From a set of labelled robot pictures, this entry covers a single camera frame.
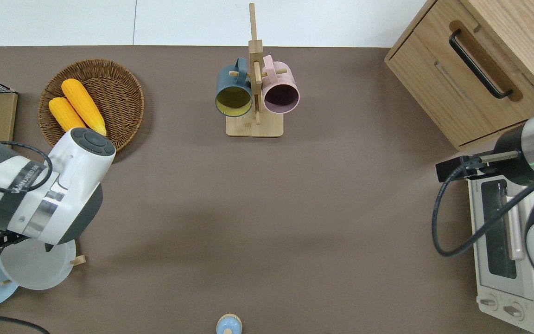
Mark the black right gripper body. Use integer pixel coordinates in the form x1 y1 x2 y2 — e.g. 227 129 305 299
436 155 500 183

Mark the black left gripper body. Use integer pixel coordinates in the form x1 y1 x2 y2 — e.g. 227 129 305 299
0 226 32 251

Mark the gray round plate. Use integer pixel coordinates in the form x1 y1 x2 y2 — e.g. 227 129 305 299
0 237 77 291

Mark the wooden plate rack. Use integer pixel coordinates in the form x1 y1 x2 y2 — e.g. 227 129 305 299
0 255 87 286

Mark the wooden drawer cabinet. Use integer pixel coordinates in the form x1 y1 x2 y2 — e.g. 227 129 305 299
384 0 534 151

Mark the white toaster oven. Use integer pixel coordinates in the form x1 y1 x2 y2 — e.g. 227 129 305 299
467 178 534 334

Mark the yellow corn cob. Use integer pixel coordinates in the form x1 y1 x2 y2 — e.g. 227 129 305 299
48 96 87 133
61 78 108 137

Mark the brown wicker basket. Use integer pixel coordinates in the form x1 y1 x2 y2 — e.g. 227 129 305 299
38 59 146 163

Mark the pink mug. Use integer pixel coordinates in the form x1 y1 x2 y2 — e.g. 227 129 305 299
261 55 301 115

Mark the wooden mug tree stand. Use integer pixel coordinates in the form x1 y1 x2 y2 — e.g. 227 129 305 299
226 3 288 138

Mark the dark blue mug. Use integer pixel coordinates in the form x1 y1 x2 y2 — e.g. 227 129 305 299
215 57 254 117

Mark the light blue bottle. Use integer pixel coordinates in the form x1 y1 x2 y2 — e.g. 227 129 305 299
216 314 243 334

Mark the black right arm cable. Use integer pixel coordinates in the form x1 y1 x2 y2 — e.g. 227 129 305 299
432 157 534 257

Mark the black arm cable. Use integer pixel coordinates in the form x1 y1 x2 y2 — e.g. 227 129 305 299
432 157 534 257
0 141 54 193

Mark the black floor cable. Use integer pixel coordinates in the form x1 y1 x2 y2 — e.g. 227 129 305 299
0 310 52 334

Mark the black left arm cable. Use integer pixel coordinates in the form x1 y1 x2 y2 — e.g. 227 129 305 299
0 141 54 193

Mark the toaster oven door handle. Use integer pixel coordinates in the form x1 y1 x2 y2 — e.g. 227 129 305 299
506 195 526 261

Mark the black cabinet handle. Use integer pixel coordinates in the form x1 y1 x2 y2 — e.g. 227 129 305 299
449 29 514 100

